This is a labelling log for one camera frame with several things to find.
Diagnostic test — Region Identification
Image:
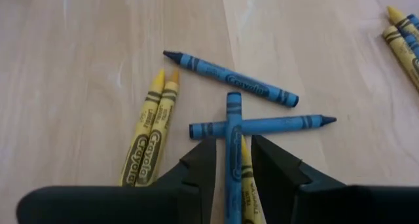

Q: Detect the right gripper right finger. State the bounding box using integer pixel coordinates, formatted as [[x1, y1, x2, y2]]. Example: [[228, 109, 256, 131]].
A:
[[251, 134, 419, 224]]

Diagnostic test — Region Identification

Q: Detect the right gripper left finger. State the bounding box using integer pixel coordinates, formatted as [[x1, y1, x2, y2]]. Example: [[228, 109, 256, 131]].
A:
[[16, 137, 217, 224]]

